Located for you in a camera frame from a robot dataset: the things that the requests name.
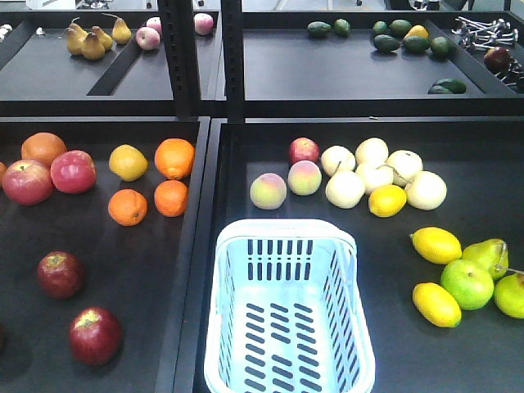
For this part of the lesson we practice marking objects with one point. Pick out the light blue plastic basket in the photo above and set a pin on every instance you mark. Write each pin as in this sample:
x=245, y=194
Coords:
x=285, y=310

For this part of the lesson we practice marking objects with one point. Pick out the large orange behind apples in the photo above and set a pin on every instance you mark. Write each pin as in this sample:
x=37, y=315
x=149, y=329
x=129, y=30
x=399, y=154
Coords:
x=43, y=147

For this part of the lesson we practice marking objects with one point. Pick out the peach left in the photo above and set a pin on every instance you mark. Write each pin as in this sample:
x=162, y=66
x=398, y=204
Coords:
x=268, y=191

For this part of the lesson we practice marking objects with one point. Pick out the peach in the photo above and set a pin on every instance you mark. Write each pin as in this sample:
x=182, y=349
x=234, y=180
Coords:
x=304, y=178
x=268, y=191

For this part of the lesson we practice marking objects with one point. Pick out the peach right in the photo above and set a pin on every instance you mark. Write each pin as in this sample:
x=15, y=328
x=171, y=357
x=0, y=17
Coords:
x=304, y=178

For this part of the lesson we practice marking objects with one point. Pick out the red apple near peaches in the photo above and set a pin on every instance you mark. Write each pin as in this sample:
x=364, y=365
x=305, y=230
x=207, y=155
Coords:
x=303, y=149

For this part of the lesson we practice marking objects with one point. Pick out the white pear front left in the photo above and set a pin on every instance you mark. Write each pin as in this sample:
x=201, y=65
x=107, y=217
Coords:
x=345, y=189

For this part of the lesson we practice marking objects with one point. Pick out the white pear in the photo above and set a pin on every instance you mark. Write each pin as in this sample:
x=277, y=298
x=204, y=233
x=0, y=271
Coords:
x=426, y=190
x=345, y=189

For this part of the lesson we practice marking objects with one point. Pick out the small orange lower right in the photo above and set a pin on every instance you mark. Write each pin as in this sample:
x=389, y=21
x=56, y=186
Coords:
x=171, y=197

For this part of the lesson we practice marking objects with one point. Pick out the small orange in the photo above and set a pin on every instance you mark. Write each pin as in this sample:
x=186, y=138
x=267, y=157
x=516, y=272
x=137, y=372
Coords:
x=171, y=197
x=127, y=207

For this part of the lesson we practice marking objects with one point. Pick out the large orange top right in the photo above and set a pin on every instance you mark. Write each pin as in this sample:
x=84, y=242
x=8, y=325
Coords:
x=174, y=158

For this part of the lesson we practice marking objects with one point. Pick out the lemon near white pears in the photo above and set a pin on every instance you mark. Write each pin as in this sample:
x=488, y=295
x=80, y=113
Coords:
x=387, y=200

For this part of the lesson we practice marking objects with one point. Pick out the small orange lower left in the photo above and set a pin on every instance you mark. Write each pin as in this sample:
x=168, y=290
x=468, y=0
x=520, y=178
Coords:
x=127, y=207

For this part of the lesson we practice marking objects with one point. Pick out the yellow orange citrus fruit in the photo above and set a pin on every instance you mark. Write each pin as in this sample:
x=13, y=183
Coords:
x=128, y=163

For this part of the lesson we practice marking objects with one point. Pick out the black wooden display stand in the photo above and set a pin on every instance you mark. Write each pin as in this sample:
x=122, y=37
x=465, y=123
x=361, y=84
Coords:
x=154, y=278

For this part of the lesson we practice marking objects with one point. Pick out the white pear front right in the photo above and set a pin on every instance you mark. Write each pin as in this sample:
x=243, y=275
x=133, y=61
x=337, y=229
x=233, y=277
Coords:
x=426, y=190

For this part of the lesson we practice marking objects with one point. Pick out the lemon upper right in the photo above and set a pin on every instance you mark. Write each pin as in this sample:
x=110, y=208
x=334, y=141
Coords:
x=436, y=245

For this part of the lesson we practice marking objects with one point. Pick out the pink red apple right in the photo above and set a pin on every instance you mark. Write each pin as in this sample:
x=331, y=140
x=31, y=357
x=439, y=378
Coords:
x=73, y=172

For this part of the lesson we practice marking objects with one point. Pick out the pink red apple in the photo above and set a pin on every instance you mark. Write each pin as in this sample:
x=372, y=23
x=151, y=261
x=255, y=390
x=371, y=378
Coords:
x=73, y=172
x=27, y=182

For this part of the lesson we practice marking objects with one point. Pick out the pink apple back shelf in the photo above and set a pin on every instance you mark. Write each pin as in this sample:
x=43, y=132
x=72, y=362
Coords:
x=147, y=38

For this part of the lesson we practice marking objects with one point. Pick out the lemon lower right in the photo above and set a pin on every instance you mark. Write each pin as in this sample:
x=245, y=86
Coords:
x=436, y=305

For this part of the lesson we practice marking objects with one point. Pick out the dark red apple lower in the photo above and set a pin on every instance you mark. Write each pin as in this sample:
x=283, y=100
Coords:
x=95, y=336

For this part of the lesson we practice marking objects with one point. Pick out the dark red apple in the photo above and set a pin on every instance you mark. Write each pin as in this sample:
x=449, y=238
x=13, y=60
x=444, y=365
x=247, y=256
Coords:
x=61, y=275
x=95, y=336

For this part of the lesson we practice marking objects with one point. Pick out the dark red apple upper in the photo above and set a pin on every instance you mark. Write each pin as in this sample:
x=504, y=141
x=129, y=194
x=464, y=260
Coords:
x=61, y=275

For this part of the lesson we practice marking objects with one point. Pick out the green apple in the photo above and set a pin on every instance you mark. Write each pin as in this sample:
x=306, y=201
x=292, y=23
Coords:
x=468, y=283

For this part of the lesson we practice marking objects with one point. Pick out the brown pears cluster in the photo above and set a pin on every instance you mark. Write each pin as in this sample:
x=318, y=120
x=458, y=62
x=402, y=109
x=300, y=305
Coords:
x=94, y=44

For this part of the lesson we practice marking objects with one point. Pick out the avocados cluster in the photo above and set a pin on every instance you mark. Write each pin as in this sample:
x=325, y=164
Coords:
x=387, y=38

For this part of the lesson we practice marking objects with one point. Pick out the green pear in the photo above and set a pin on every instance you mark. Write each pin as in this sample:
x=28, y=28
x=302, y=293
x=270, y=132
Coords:
x=491, y=254

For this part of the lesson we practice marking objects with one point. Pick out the pink red apple left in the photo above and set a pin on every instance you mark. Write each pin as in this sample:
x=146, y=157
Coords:
x=27, y=182

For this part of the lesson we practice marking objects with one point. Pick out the black upright shelf post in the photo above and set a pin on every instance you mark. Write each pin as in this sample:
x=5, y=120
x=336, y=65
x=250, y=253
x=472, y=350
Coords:
x=177, y=23

